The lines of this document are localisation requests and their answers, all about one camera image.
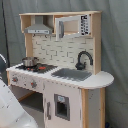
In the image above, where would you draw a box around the white dishwasher cabinet door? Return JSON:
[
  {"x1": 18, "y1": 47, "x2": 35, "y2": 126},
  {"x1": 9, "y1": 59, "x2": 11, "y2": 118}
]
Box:
[{"x1": 43, "y1": 82, "x2": 82, "y2": 128}]

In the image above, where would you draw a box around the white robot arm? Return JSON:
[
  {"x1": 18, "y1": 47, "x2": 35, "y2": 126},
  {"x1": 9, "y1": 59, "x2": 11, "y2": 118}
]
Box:
[{"x1": 0, "y1": 54, "x2": 35, "y2": 128}]

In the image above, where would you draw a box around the wooden toy kitchen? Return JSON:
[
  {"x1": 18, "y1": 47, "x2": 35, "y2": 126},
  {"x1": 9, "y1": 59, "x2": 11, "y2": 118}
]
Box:
[{"x1": 7, "y1": 11, "x2": 114, "y2": 128}]

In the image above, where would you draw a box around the black toy faucet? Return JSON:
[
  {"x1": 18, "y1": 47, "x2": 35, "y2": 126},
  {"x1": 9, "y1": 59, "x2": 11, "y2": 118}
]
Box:
[{"x1": 75, "y1": 51, "x2": 93, "y2": 70}]

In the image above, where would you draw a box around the grey toy sink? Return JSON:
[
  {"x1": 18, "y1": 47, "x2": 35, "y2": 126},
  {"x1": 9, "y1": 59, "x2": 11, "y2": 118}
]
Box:
[{"x1": 52, "y1": 68, "x2": 92, "y2": 81}]

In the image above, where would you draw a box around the black toy stovetop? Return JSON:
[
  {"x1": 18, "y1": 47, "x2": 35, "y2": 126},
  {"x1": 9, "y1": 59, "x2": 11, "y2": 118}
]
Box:
[{"x1": 18, "y1": 63, "x2": 55, "y2": 73}]

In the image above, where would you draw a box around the small metal pot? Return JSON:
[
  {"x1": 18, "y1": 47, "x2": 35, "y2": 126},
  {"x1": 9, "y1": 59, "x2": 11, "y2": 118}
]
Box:
[{"x1": 22, "y1": 57, "x2": 39, "y2": 67}]

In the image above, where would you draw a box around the red right stove knob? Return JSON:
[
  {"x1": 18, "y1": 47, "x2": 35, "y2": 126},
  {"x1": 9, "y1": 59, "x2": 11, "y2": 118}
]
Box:
[{"x1": 31, "y1": 81, "x2": 37, "y2": 88}]

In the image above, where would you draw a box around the red stove knob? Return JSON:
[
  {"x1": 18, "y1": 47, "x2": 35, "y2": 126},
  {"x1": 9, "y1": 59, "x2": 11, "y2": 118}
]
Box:
[
  {"x1": 12, "y1": 77, "x2": 18, "y2": 82},
  {"x1": 31, "y1": 81, "x2": 37, "y2": 88}
]

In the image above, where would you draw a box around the white microwave door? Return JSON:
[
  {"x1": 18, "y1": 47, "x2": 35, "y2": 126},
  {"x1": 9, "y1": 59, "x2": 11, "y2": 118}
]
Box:
[{"x1": 55, "y1": 14, "x2": 91, "y2": 41}]

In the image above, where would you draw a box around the grey range hood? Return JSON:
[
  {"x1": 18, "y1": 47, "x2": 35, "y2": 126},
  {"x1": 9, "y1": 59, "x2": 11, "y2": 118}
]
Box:
[{"x1": 24, "y1": 16, "x2": 53, "y2": 34}]

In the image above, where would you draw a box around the red left stove knob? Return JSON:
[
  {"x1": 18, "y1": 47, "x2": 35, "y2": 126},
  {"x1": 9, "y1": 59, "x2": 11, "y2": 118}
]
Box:
[{"x1": 12, "y1": 77, "x2": 18, "y2": 82}]

